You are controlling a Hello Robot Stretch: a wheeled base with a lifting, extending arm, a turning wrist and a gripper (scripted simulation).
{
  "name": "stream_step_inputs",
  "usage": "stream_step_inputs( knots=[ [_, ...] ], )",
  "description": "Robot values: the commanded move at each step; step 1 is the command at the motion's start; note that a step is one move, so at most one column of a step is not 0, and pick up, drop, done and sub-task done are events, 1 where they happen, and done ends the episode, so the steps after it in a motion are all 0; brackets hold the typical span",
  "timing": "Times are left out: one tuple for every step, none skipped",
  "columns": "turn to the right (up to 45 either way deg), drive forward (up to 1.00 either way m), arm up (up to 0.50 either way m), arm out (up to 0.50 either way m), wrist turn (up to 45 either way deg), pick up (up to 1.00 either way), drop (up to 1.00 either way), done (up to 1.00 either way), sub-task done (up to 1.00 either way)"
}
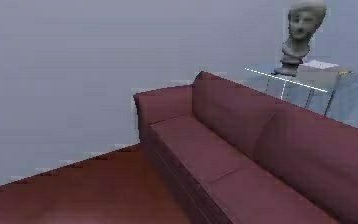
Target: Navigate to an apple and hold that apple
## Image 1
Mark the grey box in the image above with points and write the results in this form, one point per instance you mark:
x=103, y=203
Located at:
x=318, y=74

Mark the glass side table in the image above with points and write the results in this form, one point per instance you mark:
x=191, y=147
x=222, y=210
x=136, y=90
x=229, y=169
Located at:
x=297, y=91

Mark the dark red sofa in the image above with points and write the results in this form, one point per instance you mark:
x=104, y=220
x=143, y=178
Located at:
x=240, y=150

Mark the small yellow object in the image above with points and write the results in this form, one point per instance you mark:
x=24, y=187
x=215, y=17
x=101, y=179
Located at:
x=343, y=72

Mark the grey stone bust statue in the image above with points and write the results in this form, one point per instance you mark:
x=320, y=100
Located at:
x=300, y=30

